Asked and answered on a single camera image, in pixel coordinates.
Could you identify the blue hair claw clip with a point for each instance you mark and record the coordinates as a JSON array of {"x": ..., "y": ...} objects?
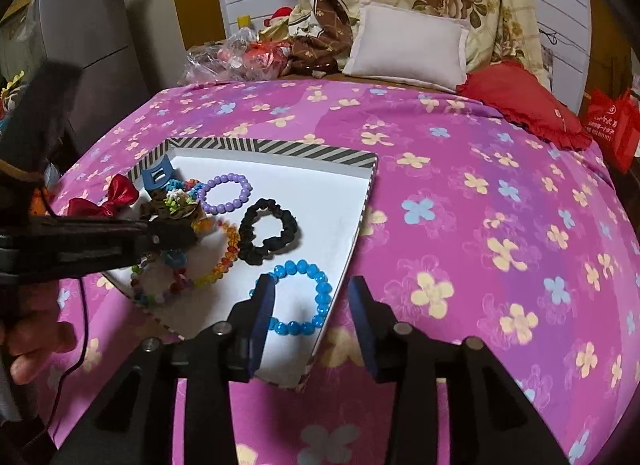
[{"x": 158, "y": 175}]

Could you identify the santa plush toy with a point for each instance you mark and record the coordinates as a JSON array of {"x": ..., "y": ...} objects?
[{"x": 276, "y": 26}]

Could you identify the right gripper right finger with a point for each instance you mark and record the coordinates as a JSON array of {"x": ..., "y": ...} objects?
[{"x": 491, "y": 421}]

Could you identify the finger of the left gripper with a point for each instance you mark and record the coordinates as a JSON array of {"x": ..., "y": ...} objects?
[{"x": 49, "y": 248}]

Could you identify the yellow cap bottle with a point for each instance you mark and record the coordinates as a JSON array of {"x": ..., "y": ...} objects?
[{"x": 244, "y": 22}]

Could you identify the grey refrigerator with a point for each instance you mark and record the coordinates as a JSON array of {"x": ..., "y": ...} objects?
[{"x": 94, "y": 35}]

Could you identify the white small pillow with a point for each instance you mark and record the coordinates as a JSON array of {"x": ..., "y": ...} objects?
[{"x": 407, "y": 47}]

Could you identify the person left hand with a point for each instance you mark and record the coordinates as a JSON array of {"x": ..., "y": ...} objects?
[{"x": 38, "y": 332}]

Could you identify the red shopping bag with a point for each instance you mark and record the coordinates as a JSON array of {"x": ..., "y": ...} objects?
[{"x": 614, "y": 124}]

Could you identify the red satin bow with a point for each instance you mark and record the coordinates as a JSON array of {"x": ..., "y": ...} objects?
[{"x": 121, "y": 193}]

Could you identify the leopard print bow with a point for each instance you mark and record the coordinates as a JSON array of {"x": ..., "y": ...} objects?
[{"x": 178, "y": 207}]

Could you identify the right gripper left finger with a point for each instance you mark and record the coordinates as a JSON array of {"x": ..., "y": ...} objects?
[{"x": 131, "y": 421}]

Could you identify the black scrunchie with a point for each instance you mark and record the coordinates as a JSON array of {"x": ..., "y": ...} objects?
[{"x": 266, "y": 229}]

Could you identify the red cushion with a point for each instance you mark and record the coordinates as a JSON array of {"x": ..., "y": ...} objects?
[{"x": 513, "y": 91}]

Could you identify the clear plastic bag pile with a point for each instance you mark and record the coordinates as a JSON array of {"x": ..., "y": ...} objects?
[{"x": 241, "y": 58}]

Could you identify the striped white tray box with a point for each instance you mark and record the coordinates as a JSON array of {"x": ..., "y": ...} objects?
[{"x": 326, "y": 189}]

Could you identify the pink floral bedsheet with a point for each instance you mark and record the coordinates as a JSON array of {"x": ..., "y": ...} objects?
[{"x": 473, "y": 227}]

